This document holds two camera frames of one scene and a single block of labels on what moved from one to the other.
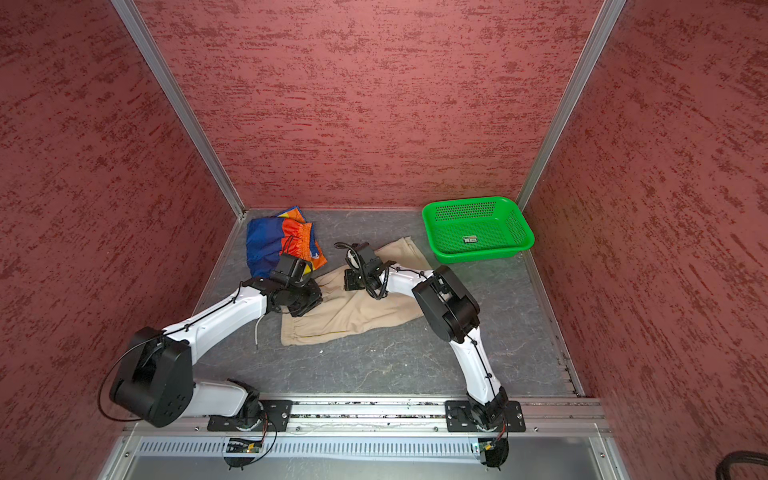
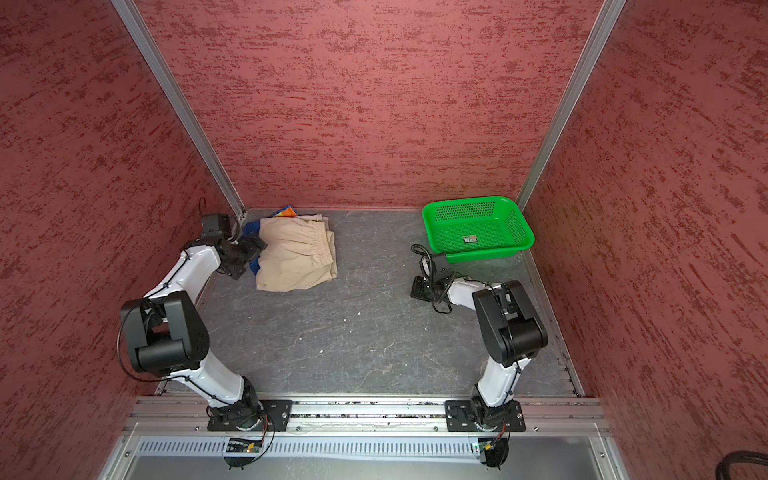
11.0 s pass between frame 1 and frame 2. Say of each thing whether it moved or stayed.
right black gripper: moved
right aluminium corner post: stayed
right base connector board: stayed
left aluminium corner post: stayed
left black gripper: moved
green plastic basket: stayed
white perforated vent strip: stayed
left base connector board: stayed
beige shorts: moved
